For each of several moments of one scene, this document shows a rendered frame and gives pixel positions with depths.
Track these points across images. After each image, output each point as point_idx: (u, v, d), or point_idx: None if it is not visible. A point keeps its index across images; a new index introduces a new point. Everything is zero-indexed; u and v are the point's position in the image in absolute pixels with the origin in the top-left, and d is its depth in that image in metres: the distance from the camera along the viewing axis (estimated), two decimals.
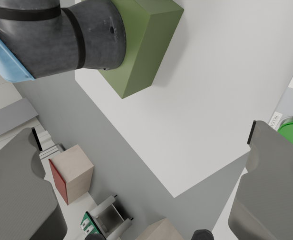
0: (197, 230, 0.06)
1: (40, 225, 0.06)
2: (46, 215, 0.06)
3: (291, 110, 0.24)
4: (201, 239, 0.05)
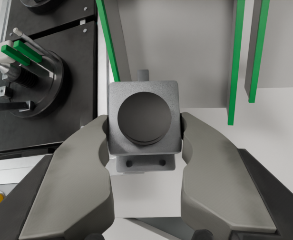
0: (197, 230, 0.06)
1: (90, 210, 0.06)
2: (97, 202, 0.07)
3: None
4: (201, 239, 0.05)
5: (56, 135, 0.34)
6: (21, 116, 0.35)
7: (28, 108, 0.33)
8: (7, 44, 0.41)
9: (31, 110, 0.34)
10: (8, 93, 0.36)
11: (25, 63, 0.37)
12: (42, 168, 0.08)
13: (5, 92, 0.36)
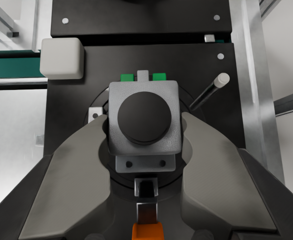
0: (197, 230, 0.06)
1: (90, 210, 0.06)
2: (97, 202, 0.07)
3: None
4: (201, 239, 0.05)
5: (190, 231, 0.21)
6: (131, 201, 0.20)
7: (155, 193, 0.19)
8: (76, 46, 0.23)
9: (156, 195, 0.19)
10: None
11: None
12: (42, 168, 0.08)
13: None
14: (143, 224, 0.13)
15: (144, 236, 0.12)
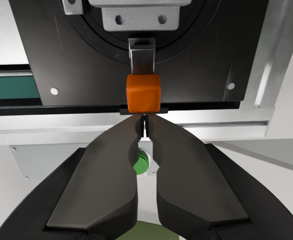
0: (197, 230, 0.06)
1: (113, 209, 0.06)
2: (122, 203, 0.06)
3: None
4: (201, 239, 0.05)
5: (184, 91, 0.22)
6: (126, 63, 0.18)
7: None
8: None
9: None
10: (84, 5, 0.15)
11: None
12: (74, 160, 0.08)
13: (83, 4, 0.15)
14: (139, 74, 0.12)
15: (140, 84, 0.11)
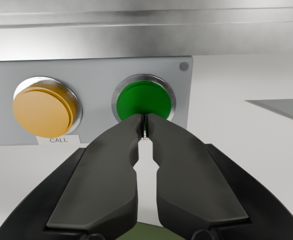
0: (197, 230, 0.06)
1: (113, 210, 0.06)
2: (122, 203, 0.06)
3: (112, 126, 0.15)
4: (201, 239, 0.05)
5: None
6: None
7: None
8: None
9: None
10: None
11: None
12: (74, 160, 0.08)
13: None
14: None
15: None
